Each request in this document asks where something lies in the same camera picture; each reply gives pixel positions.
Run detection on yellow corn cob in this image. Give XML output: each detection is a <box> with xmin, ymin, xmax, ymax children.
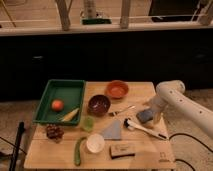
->
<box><xmin>61</xmin><ymin>108</ymin><xmax>79</xmax><ymax>122</ymax></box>

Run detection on dark purple bowl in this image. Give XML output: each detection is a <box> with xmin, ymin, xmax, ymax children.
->
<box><xmin>87</xmin><ymin>94</ymin><xmax>111</xmax><ymax>117</ymax></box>

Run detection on green plastic tray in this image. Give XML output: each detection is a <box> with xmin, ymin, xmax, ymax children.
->
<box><xmin>33</xmin><ymin>79</ymin><xmax>85</xmax><ymax>126</ymax></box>

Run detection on brown yellow scrub sponge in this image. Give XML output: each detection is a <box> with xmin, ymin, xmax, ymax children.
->
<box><xmin>109</xmin><ymin>143</ymin><xmax>135</xmax><ymax>159</ymax></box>

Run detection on blue grey sponge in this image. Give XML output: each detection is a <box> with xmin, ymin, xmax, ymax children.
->
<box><xmin>136</xmin><ymin>109</ymin><xmax>153</xmax><ymax>123</ymax></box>

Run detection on black pole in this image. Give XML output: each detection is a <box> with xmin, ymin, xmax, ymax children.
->
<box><xmin>9</xmin><ymin>122</ymin><xmax>25</xmax><ymax>171</ymax></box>

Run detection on orange red bowl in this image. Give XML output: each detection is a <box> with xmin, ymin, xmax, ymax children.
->
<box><xmin>105</xmin><ymin>80</ymin><xmax>129</xmax><ymax>99</ymax></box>

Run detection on brown grape bunch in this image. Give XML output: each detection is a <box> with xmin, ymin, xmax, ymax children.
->
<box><xmin>46</xmin><ymin>125</ymin><xmax>64</xmax><ymax>140</ymax></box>

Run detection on white dish brush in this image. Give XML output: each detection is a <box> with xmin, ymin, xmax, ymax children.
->
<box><xmin>124</xmin><ymin>118</ymin><xmax>167</xmax><ymax>140</ymax></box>

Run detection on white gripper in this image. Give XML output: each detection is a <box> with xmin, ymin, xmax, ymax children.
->
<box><xmin>145</xmin><ymin>94</ymin><xmax>165</xmax><ymax>124</ymax></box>

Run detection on green cucumber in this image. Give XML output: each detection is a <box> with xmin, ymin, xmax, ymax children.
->
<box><xmin>74</xmin><ymin>137</ymin><xmax>87</xmax><ymax>166</ymax></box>

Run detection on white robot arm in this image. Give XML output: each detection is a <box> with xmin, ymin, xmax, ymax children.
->
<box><xmin>143</xmin><ymin>80</ymin><xmax>213</xmax><ymax>139</ymax></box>

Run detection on grey folded cloth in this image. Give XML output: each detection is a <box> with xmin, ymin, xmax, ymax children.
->
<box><xmin>101</xmin><ymin>120</ymin><xmax>121</xmax><ymax>140</ymax></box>

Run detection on green base stand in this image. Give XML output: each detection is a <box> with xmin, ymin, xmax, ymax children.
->
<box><xmin>82</xmin><ymin>18</ymin><xmax>112</xmax><ymax>25</ymax></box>

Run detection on orange tomato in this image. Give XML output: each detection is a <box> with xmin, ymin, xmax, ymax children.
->
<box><xmin>51</xmin><ymin>99</ymin><xmax>64</xmax><ymax>112</ymax></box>

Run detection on small green cup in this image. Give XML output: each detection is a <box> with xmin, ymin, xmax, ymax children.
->
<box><xmin>82</xmin><ymin>116</ymin><xmax>94</xmax><ymax>132</ymax></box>

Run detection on white cup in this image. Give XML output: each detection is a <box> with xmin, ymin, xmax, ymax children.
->
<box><xmin>86</xmin><ymin>134</ymin><xmax>105</xmax><ymax>154</ymax></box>

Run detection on black cable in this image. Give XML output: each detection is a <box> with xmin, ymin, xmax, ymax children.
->
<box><xmin>168</xmin><ymin>132</ymin><xmax>213</xmax><ymax>171</ymax></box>

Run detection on metal fork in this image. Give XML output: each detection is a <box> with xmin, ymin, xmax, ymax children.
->
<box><xmin>108</xmin><ymin>105</ymin><xmax>135</xmax><ymax>116</ymax></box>

